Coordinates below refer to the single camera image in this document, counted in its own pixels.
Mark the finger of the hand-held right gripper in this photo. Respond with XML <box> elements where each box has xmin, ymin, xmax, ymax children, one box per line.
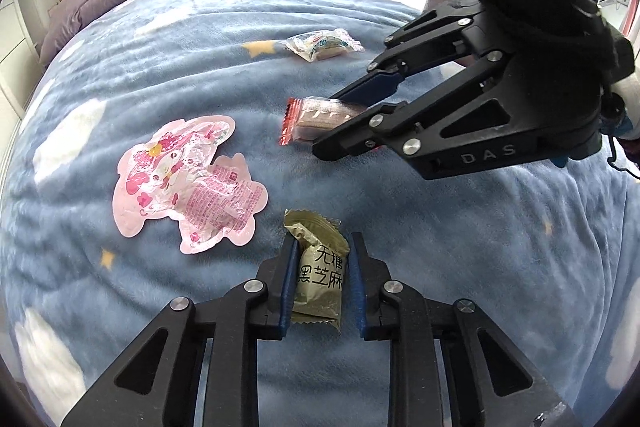
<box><xmin>311</xmin><ymin>51</ymin><xmax>541</xmax><ymax>162</ymax></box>
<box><xmin>327</xmin><ymin>0</ymin><xmax>501</xmax><ymax>108</ymax></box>

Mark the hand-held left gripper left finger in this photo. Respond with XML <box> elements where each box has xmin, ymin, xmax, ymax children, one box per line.
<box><xmin>60</xmin><ymin>234</ymin><xmax>301</xmax><ymax>427</ymax></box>

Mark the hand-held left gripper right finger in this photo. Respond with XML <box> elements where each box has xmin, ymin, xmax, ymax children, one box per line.
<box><xmin>350</xmin><ymin>232</ymin><xmax>571</xmax><ymax>427</ymax></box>

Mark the small olive green snack packet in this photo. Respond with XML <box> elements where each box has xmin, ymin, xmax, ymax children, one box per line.
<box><xmin>283</xmin><ymin>208</ymin><xmax>351</xmax><ymax>334</ymax></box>

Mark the clear brown wafer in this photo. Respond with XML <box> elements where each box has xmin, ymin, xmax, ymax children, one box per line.
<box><xmin>277</xmin><ymin>96</ymin><xmax>381</xmax><ymax>148</ymax></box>

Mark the clear wrapped candy blue print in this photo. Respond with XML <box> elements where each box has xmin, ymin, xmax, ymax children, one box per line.
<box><xmin>286</xmin><ymin>28</ymin><xmax>365</xmax><ymax>62</ymax></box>

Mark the pink cartoon character snack packet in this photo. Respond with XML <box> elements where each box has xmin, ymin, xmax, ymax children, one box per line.
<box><xmin>112</xmin><ymin>116</ymin><xmax>269</xmax><ymax>256</ymax></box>

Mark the blue cloud print blanket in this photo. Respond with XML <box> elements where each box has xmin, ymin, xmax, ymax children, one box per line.
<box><xmin>0</xmin><ymin>0</ymin><xmax>640</xmax><ymax>427</ymax></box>

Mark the white wardrobe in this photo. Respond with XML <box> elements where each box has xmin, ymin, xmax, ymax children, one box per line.
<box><xmin>0</xmin><ymin>0</ymin><xmax>41</xmax><ymax>118</ymax></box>

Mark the black cable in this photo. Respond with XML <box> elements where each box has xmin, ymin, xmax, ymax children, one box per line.
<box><xmin>605</xmin><ymin>132</ymin><xmax>640</xmax><ymax>182</ymax></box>

